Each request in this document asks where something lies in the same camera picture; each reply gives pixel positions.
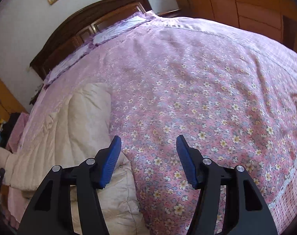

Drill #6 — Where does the beige quilted down jacket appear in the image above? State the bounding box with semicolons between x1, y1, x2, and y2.
0;83;149;234

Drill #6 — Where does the dark clothes pile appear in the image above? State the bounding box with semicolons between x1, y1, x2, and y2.
0;112;21;148

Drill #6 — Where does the pink cloth covered stool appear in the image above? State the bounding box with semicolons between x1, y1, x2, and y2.
6;112;30;153

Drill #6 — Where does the pink floral bed cover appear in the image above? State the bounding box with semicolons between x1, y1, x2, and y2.
6;10;297;235

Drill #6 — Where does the yellow wooden wardrobe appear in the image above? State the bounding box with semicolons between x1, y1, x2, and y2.
0;65;29;152

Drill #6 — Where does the left purple ruffled pillow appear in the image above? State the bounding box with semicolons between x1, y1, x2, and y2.
43;43;95;89

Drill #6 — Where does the purple ruffled pillow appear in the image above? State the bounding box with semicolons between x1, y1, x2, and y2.
43;43;95;89
90;10;157;46

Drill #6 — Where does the dark wooden headboard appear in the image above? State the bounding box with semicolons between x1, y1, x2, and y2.
30;0;152;79

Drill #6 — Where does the long wooden dresser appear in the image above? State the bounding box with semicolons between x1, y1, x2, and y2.
176;0;297;53

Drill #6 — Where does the right purple ruffled pillow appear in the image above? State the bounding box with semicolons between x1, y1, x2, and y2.
90;10;157;46

